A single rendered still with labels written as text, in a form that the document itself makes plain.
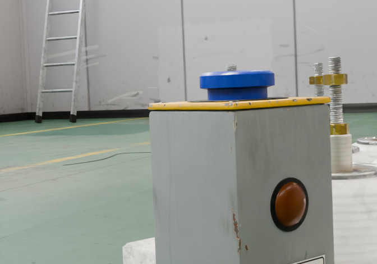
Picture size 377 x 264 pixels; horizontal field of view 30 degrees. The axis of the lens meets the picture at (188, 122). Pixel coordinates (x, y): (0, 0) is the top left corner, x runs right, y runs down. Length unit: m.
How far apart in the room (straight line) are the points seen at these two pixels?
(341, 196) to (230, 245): 0.19
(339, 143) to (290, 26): 6.48
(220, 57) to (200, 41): 0.27
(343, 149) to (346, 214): 0.06
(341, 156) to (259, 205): 0.21
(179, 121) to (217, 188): 0.04
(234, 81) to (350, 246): 0.20
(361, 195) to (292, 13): 6.53
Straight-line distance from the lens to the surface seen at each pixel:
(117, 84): 7.78
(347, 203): 0.51
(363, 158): 0.70
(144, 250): 0.64
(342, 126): 0.55
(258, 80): 0.36
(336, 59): 0.55
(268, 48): 7.08
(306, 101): 0.36
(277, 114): 0.35
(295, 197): 0.36
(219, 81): 0.36
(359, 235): 0.52
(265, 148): 0.34
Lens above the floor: 0.32
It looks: 3 degrees down
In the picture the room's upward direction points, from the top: 2 degrees counter-clockwise
